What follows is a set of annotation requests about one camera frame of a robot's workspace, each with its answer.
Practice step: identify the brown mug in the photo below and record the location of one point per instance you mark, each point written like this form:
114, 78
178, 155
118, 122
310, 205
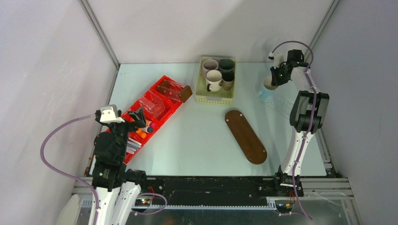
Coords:
227, 80

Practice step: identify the orange toothpaste tube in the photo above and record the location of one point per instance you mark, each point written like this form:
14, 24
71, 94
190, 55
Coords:
141, 133

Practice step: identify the brown oval wooden tray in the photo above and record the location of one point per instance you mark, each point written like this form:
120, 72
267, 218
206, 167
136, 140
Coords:
247, 139

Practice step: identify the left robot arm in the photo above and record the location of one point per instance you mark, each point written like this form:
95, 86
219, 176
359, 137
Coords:
115, 187

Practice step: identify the dark green mug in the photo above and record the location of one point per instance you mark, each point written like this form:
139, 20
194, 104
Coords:
226, 65

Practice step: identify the red divided organizer bin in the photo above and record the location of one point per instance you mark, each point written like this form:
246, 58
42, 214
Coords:
171, 108

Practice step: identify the dark blue capped tube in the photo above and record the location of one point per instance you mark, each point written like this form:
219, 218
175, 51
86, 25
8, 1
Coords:
148, 129

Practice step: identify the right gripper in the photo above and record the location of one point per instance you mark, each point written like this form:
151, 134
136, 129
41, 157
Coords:
276, 81

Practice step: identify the cream plastic basket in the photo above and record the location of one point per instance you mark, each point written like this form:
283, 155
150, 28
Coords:
221, 97

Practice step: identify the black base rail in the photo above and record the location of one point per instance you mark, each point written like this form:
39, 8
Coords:
214, 191

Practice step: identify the light blue mug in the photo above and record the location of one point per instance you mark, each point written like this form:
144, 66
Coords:
266, 89

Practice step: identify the pink capped tube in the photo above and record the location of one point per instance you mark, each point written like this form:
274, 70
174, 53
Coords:
152, 124

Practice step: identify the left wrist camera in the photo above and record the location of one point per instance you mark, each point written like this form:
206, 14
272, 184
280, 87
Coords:
108, 114

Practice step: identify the clear textured acrylic tray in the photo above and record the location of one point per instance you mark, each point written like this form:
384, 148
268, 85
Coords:
152, 104

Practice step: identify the white toothbrush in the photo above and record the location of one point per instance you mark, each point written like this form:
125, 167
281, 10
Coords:
132, 147

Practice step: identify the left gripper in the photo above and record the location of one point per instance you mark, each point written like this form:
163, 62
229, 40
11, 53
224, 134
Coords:
141, 122

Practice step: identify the white mug black handle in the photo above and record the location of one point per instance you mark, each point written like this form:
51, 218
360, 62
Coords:
213, 80

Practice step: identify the pink white mug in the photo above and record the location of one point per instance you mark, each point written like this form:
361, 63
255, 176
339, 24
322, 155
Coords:
207, 65

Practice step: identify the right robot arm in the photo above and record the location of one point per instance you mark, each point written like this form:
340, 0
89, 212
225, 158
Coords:
306, 117

